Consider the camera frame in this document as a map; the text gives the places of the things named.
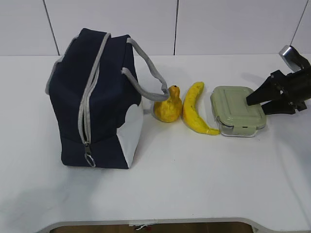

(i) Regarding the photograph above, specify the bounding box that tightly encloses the yellow banana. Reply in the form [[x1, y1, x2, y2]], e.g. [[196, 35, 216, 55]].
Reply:
[[183, 82, 220, 135]]

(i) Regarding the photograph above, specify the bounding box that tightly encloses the navy blue lunch bag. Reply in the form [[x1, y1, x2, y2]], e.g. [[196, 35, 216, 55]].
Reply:
[[45, 28, 170, 169]]

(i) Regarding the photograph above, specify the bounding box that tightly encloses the green lid glass container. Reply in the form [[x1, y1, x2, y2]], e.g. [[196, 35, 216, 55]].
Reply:
[[210, 86, 266, 137]]

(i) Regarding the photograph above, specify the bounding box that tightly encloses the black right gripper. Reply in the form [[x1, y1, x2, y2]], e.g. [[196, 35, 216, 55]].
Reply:
[[246, 67, 311, 115]]

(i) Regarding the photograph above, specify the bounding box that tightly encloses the yellow pear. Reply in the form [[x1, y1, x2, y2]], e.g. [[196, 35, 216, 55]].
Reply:
[[154, 85, 182, 123]]

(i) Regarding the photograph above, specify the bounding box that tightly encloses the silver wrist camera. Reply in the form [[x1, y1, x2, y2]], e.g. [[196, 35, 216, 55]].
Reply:
[[279, 45, 311, 72]]

